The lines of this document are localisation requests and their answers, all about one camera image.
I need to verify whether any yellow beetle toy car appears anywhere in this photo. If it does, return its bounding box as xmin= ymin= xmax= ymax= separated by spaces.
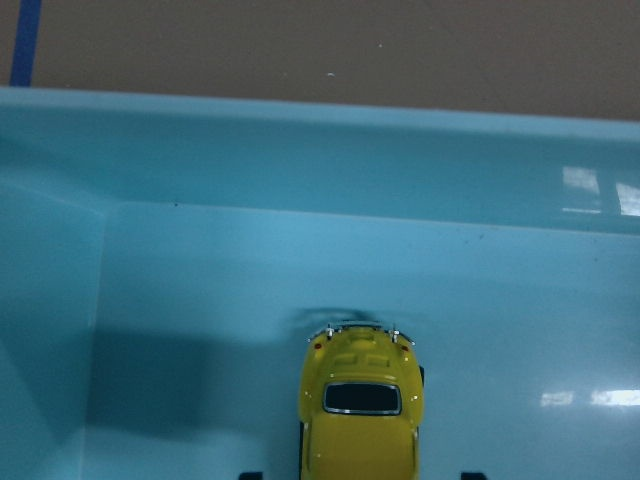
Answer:
xmin=298 ymin=322 xmax=424 ymax=479

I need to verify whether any light blue plastic bin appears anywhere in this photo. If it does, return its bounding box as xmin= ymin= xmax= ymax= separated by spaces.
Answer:
xmin=1 ymin=88 xmax=639 ymax=479

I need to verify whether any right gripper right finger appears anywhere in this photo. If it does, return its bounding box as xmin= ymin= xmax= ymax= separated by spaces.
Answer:
xmin=460 ymin=472 xmax=485 ymax=480

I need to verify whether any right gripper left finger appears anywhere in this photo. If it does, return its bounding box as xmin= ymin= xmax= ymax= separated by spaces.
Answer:
xmin=238 ymin=471 xmax=263 ymax=480

